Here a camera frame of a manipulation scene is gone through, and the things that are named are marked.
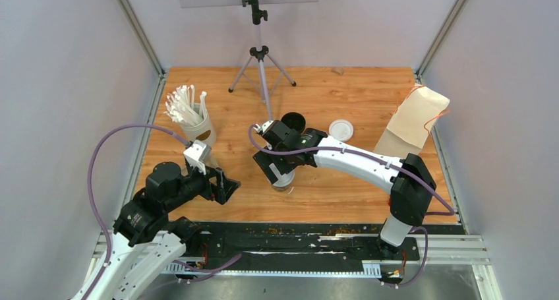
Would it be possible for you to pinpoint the kraft paper takeout bag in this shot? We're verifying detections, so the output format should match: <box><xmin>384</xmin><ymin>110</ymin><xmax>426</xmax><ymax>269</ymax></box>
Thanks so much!
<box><xmin>373</xmin><ymin>84</ymin><xmax>450</xmax><ymax>158</ymax></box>

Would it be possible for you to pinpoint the white straw holder cup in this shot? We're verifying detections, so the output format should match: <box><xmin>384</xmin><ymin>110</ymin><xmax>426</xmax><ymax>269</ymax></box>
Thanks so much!
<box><xmin>179</xmin><ymin>115</ymin><xmax>218</xmax><ymax>168</ymax></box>

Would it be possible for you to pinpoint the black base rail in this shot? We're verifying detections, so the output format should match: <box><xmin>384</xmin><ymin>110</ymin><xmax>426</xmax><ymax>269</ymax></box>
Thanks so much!
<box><xmin>157</xmin><ymin>221</ymin><xmax>466</xmax><ymax>274</ymax></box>

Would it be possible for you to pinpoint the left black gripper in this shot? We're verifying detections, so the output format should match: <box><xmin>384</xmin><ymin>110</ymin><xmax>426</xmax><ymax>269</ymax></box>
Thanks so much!
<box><xmin>165</xmin><ymin>158</ymin><xmax>241</xmax><ymax>211</ymax></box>

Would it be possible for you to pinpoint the silver tripod stand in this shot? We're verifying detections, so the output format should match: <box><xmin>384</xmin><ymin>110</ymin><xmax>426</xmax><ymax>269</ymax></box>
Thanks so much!
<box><xmin>228</xmin><ymin>0</ymin><xmax>297</xmax><ymax>120</ymax></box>

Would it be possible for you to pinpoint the white plastic cup lid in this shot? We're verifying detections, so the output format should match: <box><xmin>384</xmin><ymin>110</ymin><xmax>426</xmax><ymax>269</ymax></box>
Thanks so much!
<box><xmin>270</xmin><ymin>164</ymin><xmax>295</xmax><ymax>185</ymax></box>

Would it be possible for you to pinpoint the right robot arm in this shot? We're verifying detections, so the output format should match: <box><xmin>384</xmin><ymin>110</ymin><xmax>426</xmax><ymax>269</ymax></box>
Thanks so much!
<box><xmin>249</xmin><ymin>120</ymin><xmax>436</xmax><ymax>259</ymax></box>

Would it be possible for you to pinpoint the black coffee cup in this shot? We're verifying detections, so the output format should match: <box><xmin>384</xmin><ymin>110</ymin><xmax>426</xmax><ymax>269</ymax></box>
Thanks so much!
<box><xmin>272</xmin><ymin>183</ymin><xmax>292</xmax><ymax>192</ymax></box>

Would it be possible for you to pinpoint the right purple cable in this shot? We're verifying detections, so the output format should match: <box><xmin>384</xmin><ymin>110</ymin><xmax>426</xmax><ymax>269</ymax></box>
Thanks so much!
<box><xmin>248</xmin><ymin>124</ymin><xmax>456</xmax><ymax>289</ymax></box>

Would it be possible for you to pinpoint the bundle of wrapped straws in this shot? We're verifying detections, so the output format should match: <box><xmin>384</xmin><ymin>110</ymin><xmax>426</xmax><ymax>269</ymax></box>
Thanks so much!
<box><xmin>164</xmin><ymin>84</ymin><xmax>209</xmax><ymax>127</ymax></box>

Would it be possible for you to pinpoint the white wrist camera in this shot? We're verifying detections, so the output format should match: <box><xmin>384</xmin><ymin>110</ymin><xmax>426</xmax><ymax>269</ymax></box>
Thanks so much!
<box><xmin>183</xmin><ymin>140</ymin><xmax>211</xmax><ymax>175</ymax></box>
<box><xmin>253</xmin><ymin>121</ymin><xmax>274</xmax><ymax>135</ymax></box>

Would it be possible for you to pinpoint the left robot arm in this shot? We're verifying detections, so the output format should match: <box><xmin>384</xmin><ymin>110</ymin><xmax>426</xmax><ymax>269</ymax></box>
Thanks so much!
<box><xmin>74</xmin><ymin>162</ymin><xmax>241</xmax><ymax>299</ymax></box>

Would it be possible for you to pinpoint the black paper cup stack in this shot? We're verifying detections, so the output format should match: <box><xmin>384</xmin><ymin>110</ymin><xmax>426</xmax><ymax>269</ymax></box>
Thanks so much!
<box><xmin>281</xmin><ymin>112</ymin><xmax>307</xmax><ymax>133</ymax></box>

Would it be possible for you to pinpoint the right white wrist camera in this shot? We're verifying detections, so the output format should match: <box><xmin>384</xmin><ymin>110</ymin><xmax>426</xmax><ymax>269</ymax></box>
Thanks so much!
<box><xmin>253</xmin><ymin>121</ymin><xmax>274</xmax><ymax>135</ymax></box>

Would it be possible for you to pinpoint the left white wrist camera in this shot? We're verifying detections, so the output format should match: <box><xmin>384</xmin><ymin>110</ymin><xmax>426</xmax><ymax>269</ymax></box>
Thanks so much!
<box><xmin>183</xmin><ymin>140</ymin><xmax>211</xmax><ymax>175</ymax></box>

